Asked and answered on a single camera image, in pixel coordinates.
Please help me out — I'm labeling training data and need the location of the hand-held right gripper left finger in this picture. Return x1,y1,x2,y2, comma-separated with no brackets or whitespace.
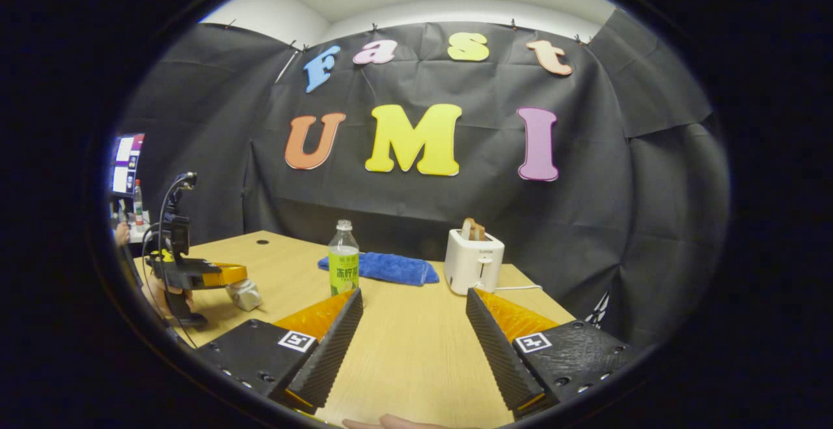
194,288,365,415

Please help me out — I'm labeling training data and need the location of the green label water bottle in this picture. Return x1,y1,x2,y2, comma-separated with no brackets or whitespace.
327,219,361,297

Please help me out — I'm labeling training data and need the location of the white toaster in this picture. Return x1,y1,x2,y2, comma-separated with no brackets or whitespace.
444,228,506,296

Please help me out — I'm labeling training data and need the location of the computer monitor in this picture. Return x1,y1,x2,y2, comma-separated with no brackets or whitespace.
109,133,146,197

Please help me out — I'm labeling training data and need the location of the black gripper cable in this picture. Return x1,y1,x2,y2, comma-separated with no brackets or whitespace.
140,175,196,352

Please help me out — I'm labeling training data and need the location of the white floral teacup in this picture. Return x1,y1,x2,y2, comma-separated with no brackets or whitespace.
226,279,264,312

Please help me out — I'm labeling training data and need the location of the blue towel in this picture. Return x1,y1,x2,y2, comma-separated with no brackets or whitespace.
318,251,441,287

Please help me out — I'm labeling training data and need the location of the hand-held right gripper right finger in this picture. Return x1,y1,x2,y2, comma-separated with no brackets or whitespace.
465,288,642,420

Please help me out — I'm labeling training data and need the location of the white side shelf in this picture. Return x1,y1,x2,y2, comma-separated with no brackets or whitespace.
127,211,160,244

